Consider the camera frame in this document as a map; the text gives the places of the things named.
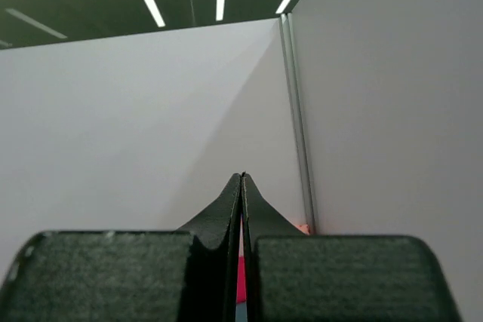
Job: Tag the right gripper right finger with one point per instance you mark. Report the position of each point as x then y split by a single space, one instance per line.
291 276

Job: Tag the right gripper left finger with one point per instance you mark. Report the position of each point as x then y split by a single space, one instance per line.
188 274

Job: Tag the salmon pink t-shirt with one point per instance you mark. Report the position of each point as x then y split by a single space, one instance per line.
304 229

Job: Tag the magenta t-shirt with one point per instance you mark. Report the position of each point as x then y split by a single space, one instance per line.
241 293

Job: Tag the slate blue t-shirt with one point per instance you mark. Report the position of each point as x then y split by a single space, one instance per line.
241 312

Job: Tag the right corner aluminium profile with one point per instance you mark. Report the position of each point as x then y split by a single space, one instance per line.
297 114

